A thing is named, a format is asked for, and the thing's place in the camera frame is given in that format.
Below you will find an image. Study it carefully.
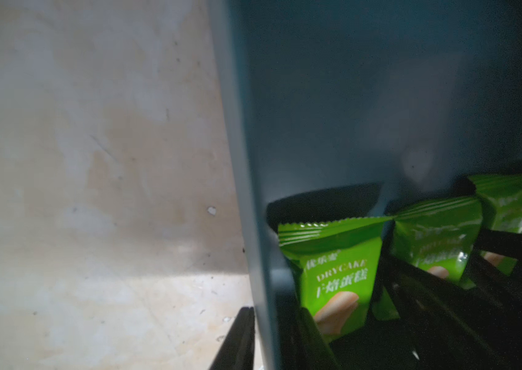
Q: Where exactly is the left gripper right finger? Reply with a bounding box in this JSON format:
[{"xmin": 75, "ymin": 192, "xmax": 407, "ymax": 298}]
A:
[{"xmin": 290, "ymin": 307, "xmax": 339, "ymax": 370}]

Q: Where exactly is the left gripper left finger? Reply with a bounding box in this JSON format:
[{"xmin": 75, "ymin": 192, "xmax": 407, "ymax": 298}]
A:
[{"xmin": 209, "ymin": 307, "xmax": 256, "ymax": 370}]

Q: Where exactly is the green cookie packet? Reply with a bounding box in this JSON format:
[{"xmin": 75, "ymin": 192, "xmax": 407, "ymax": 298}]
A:
[
  {"xmin": 278, "ymin": 217, "xmax": 392, "ymax": 342},
  {"xmin": 389, "ymin": 196, "xmax": 483, "ymax": 287},
  {"xmin": 464, "ymin": 174, "xmax": 522, "ymax": 276}
]

